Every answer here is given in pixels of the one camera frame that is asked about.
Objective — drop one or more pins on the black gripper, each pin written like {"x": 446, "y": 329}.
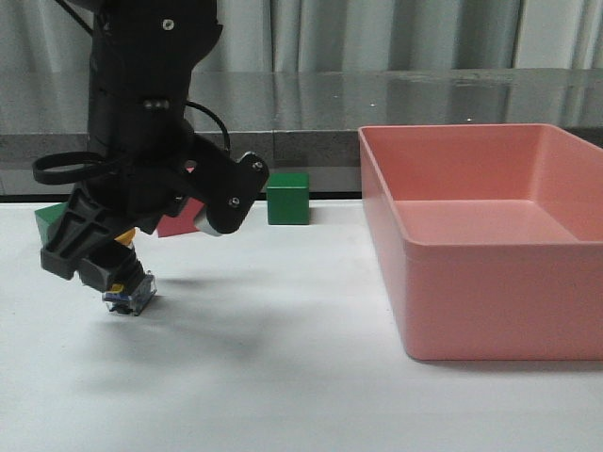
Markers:
{"x": 120, "y": 183}

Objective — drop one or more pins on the yellow push button switch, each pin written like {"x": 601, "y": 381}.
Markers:
{"x": 133, "y": 288}

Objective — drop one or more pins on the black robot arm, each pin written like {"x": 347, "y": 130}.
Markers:
{"x": 141, "y": 51}

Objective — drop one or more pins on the left green wooden cube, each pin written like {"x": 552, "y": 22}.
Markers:
{"x": 46, "y": 216}

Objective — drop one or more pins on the green wooden cube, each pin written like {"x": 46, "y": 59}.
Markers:
{"x": 46, "y": 216}
{"x": 288, "y": 199}

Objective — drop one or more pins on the pink wooden cube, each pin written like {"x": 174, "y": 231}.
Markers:
{"x": 183, "y": 223}

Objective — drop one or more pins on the right green wooden cube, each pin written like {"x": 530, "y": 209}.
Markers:
{"x": 288, "y": 199}

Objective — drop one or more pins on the grey curtain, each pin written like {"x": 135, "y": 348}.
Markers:
{"x": 367, "y": 36}

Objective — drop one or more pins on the dark glossy back table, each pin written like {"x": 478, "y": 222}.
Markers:
{"x": 301, "y": 121}

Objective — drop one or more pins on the pink plastic bin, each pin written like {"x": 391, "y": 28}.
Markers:
{"x": 489, "y": 239}

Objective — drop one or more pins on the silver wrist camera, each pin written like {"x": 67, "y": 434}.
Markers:
{"x": 227, "y": 187}

